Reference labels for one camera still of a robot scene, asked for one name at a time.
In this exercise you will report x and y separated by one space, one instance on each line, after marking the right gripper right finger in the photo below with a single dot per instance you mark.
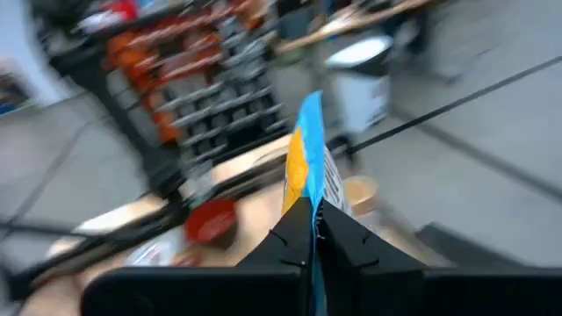
347 246

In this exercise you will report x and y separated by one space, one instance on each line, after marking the black storage rack orange bins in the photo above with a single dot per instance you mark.
206 88

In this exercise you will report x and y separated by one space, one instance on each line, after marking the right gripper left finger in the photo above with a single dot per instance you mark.
292 241

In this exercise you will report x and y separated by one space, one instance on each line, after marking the tan lid spice jar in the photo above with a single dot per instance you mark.
361 193

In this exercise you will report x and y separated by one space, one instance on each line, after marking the red bowl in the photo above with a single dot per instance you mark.
211 219

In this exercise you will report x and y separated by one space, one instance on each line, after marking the wooden background table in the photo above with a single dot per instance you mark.
351 22

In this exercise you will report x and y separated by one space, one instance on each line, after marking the white trash can black liner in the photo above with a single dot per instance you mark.
360 83

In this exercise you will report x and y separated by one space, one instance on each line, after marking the blue ramen noodle packet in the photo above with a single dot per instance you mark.
309 145

